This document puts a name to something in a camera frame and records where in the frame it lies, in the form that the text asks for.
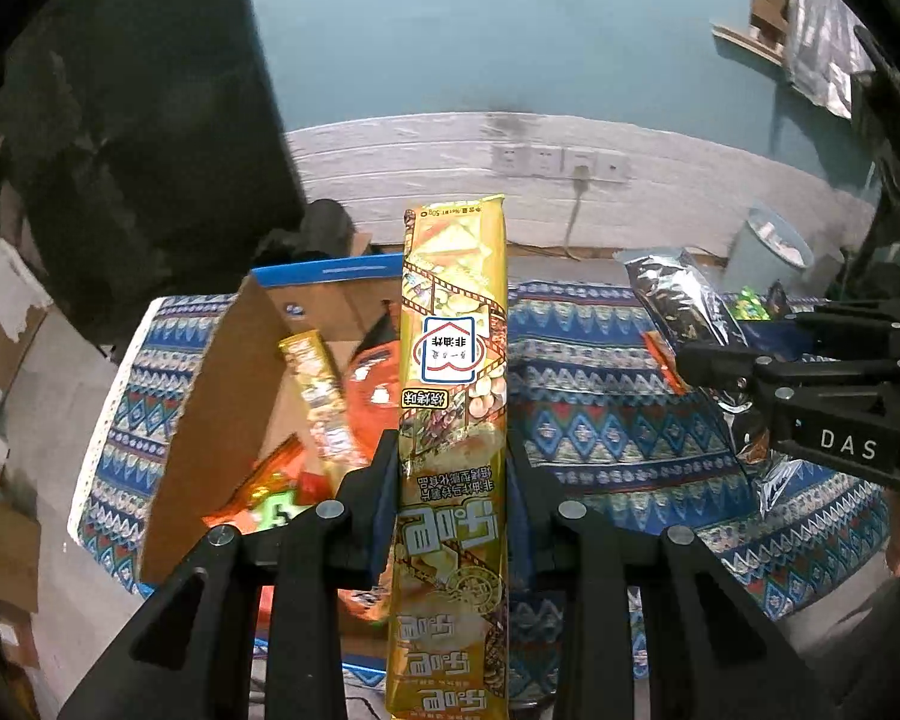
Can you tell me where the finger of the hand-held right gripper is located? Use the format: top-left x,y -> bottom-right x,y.
678,343 -> 900,410
790,298 -> 900,361

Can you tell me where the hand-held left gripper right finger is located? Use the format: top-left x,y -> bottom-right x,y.
505,435 -> 841,720

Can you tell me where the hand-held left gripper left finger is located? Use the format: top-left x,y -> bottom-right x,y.
58,427 -> 400,720

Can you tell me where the black silver snack packet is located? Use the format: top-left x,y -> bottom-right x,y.
615,246 -> 803,520

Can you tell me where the orange snack packet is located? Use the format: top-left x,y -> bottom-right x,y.
201,435 -> 325,535

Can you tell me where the orange-red puffy snack bag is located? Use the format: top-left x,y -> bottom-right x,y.
341,300 -> 404,467

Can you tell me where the golden long chips packet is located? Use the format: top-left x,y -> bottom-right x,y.
277,330 -> 370,482
385,193 -> 512,720

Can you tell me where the blue cardboard box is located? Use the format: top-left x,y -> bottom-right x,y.
141,253 -> 407,691

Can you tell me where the small orange snack sachet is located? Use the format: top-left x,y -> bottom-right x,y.
641,330 -> 692,396

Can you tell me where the lime green snack packet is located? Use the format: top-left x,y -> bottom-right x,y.
724,286 -> 771,324

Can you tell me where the grey trash bin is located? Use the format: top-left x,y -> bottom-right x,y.
724,204 -> 819,302

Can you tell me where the blue patterned tablecloth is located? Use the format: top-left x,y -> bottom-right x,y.
75,281 -> 893,698

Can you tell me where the silver foil sheet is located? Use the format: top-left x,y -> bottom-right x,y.
784,0 -> 864,122

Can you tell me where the brown cardboard piece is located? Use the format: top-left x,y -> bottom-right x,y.
0,491 -> 43,673

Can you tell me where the dark hanging cloth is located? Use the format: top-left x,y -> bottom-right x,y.
0,0 -> 310,347

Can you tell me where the grey power cable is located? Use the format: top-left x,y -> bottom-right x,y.
561,165 -> 594,261

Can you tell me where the wooden wall shelf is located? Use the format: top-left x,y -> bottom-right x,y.
711,0 -> 793,69

